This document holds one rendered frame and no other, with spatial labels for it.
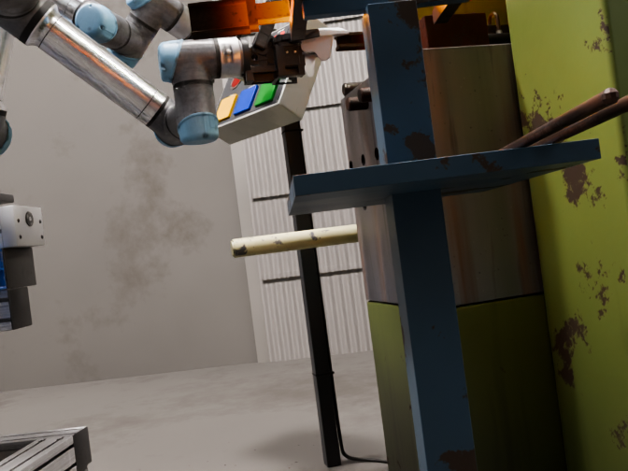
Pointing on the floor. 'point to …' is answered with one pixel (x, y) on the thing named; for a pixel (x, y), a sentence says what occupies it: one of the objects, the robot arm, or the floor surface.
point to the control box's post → (313, 312)
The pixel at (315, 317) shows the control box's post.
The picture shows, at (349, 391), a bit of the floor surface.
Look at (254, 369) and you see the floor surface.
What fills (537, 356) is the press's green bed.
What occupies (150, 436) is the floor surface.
